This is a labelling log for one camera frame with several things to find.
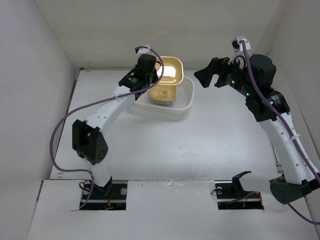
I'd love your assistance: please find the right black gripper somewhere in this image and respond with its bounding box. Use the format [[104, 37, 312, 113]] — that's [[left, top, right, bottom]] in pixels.
[[194, 52, 256, 98]]

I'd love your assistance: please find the yellow plate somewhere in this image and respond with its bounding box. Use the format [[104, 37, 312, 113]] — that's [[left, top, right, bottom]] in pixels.
[[150, 84, 177, 105], [155, 56, 184, 86]]

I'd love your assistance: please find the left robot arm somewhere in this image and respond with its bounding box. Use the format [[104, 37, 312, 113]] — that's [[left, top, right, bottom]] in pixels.
[[72, 54, 158, 199]]

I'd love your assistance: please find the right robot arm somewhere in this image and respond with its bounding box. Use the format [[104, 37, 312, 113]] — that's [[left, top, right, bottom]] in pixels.
[[194, 54, 320, 205]]

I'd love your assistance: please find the white perforated plastic basket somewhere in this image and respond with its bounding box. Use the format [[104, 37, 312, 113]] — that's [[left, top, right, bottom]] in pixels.
[[134, 76, 195, 115]]

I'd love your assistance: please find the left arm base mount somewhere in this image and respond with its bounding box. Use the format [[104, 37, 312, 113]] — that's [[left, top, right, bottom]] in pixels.
[[79, 182, 128, 211]]

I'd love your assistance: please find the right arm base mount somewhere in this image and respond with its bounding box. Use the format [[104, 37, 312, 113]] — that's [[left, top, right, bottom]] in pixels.
[[211, 181, 264, 210]]

